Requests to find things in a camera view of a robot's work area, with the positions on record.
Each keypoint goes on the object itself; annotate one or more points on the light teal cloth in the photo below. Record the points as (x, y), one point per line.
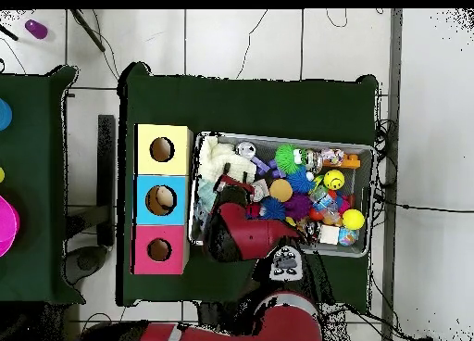
(205, 194)

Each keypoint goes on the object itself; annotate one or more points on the magenta plastic bowl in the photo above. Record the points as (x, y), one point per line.
(7, 226)

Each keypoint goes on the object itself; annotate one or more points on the silver crushed can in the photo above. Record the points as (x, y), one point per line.
(245, 150)

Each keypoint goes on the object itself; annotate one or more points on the shallow clear mesh bin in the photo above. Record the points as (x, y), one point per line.
(364, 163)

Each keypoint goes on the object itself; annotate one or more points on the wooden box with three holes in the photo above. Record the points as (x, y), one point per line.
(163, 166)

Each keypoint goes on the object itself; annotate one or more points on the small yellow ball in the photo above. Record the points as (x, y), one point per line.
(1, 175)

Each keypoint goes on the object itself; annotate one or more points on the black rod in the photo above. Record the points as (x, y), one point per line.
(87, 29)

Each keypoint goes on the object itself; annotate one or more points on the toy hamburger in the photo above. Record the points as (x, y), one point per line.
(280, 190)

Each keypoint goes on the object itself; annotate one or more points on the plain yellow ball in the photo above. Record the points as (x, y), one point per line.
(353, 219)

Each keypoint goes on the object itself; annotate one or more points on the purple bottle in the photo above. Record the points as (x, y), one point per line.
(36, 29)

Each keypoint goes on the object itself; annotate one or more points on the black upright panel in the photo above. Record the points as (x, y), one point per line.
(106, 170)

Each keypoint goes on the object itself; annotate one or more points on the dark green side table cloth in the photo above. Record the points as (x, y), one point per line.
(33, 133)

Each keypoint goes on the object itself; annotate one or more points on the yellow smiley face ball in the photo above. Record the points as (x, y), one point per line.
(333, 179)

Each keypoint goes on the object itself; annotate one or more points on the blue plastic cup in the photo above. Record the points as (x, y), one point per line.
(4, 115)

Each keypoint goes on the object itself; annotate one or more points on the purple spiky ball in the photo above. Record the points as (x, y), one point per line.
(298, 205)

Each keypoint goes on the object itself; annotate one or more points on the cream waffle cloth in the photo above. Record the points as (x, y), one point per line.
(222, 155)

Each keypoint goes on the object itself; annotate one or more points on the green fuzzy toy with eyes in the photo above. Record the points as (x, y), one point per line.
(286, 157)

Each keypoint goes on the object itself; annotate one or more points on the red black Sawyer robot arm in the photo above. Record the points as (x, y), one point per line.
(251, 237)

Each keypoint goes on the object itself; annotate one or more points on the blue fuzzy toy with eyes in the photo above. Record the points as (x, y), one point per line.
(300, 181)

